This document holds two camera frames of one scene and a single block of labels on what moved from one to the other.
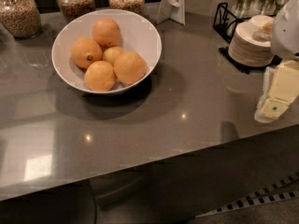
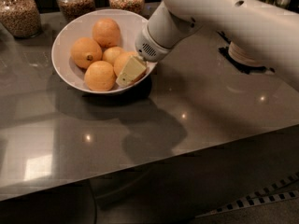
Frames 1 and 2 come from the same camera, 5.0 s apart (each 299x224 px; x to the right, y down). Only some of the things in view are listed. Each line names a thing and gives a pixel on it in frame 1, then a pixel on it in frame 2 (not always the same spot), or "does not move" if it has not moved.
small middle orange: (110, 53) does not move
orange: (99, 76) does not move
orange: (106, 32) does not move
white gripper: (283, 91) → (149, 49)
